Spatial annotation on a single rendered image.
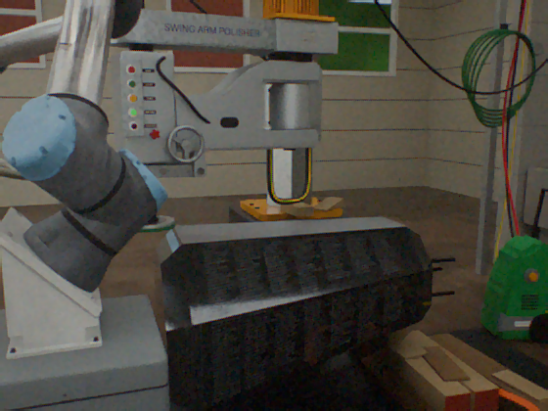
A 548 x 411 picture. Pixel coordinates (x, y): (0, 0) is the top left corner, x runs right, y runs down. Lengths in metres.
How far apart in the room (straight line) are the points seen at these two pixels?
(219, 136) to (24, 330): 1.29
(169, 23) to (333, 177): 7.17
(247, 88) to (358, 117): 7.05
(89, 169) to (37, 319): 0.32
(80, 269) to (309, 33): 1.56
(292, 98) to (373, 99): 7.06
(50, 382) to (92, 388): 0.08
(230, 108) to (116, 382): 1.38
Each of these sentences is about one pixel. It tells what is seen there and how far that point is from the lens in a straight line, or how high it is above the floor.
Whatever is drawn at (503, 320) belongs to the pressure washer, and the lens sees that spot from 3.47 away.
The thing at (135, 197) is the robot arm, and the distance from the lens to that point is 1.15.
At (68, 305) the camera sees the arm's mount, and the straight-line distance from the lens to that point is 1.17.
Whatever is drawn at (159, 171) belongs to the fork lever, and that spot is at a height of 1.09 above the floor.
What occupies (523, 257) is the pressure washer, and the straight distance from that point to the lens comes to 3.41.
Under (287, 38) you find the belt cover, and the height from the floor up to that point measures 1.62.
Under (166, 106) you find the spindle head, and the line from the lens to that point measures 2.15.
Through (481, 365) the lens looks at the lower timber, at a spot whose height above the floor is 0.13.
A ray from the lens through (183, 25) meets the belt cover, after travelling 2.19.
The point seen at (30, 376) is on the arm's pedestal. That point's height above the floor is 0.85.
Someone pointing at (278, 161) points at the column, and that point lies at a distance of 3.07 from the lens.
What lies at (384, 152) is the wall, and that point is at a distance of 9.53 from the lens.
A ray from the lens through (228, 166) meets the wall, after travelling 8.50.
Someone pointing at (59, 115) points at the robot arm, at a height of 1.32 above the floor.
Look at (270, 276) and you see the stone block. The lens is 2.10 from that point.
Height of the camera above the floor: 1.33
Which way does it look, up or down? 10 degrees down
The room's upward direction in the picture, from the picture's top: straight up
